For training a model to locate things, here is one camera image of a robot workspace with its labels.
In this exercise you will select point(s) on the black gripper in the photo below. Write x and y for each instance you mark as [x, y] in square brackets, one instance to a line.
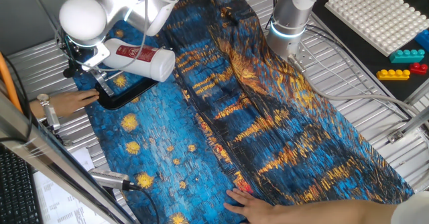
[73, 64]

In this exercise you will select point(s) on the black clamp with silver ratchet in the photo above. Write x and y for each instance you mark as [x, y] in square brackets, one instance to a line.
[124, 100]

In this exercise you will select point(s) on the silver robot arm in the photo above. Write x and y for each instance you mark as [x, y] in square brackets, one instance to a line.
[83, 16]

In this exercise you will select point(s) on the person's right forearm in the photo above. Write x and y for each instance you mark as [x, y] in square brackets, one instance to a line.
[335, 212]

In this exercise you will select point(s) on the person's left forearm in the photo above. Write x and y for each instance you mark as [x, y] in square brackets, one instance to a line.
[37, 110]

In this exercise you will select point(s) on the person's left hand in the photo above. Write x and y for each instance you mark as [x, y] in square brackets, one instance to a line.
[73, 101]

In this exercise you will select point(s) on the person's right hand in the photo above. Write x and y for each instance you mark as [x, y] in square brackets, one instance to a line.
[254, 210]

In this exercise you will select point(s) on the orange tube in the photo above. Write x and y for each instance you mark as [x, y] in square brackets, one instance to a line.
[8, 83]

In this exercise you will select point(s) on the white bottle with red label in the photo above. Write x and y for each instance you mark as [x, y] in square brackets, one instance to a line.
[140, 68]

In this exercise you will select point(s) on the thin aluminium pole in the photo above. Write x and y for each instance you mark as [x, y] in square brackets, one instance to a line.
[40, 2]

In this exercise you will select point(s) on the black keyboard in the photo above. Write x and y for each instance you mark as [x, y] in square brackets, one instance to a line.
[16, 190]

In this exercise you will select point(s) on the printed paper sheet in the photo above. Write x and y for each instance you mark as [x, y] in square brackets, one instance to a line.
[60, 204]

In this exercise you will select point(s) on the blue and yellow painted cloth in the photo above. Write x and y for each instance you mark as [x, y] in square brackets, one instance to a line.
[234, 133]

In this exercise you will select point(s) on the black table mat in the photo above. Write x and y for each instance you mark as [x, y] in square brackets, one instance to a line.
[362, 59]

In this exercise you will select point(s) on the white studded building baseplate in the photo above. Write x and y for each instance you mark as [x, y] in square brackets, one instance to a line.
[375, 16]

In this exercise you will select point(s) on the yellow building brick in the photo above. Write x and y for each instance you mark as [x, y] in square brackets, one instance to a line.
[393, 74]

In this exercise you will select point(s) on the teal building brick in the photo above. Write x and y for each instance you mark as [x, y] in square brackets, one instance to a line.
[406, 56]

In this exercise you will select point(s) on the red building brick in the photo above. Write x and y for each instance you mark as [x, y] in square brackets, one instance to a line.
[419, 69]

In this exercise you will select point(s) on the blue building brick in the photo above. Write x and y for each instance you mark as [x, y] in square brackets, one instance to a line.
[423, 40]

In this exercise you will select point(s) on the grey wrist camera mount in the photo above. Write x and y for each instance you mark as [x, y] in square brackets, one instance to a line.
[96, 57]

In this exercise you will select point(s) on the aluminium frame beam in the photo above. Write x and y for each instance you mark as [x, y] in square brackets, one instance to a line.
[50, 160]

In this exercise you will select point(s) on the silver depth camera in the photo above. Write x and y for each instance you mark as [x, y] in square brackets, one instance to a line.
[107, 178]

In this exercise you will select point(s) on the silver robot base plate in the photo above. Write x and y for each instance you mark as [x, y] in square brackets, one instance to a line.
[305, 56]

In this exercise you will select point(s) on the aluminium corner bracket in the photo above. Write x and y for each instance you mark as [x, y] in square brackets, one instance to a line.
[410, 125]

